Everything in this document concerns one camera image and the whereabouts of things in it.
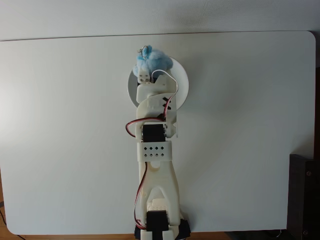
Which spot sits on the skyblue plush doll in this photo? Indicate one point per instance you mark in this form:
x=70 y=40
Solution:
x=155 y=58

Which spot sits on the white ceramic bowl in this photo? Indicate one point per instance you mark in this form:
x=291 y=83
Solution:
x=182 y=85

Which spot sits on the black table clamp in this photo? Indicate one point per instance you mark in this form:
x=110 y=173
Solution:
x=185 y=228
x=137 y=232

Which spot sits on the dark wooden cabinet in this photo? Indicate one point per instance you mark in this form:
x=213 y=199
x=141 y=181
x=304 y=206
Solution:
x=303 y=200

